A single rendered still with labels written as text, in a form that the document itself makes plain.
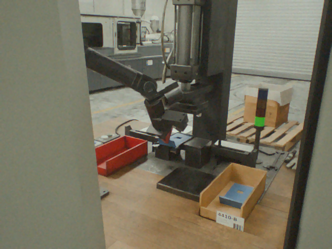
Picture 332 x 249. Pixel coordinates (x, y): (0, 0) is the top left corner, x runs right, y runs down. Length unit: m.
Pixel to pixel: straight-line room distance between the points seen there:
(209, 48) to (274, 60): 9.39
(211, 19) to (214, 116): 0.43
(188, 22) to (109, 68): 0.34
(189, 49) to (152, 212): 0.56
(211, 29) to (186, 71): 0.18
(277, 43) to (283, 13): 0.90
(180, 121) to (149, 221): 0.32
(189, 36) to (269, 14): 9.52
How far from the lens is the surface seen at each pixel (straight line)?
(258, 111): 1.22
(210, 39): 1.17
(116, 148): 1.29
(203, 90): 1.22
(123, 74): 0.93
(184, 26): 1.11
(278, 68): 10.50
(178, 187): 0.99
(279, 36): 10.47
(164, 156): 1.22
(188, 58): 1.11
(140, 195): 0.98
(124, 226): 0.85
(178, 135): 1.24
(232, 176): 1.09
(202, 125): 1.40
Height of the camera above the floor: 1.40
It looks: 17 degrees down
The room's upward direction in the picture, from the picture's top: 2 degrees clockwise
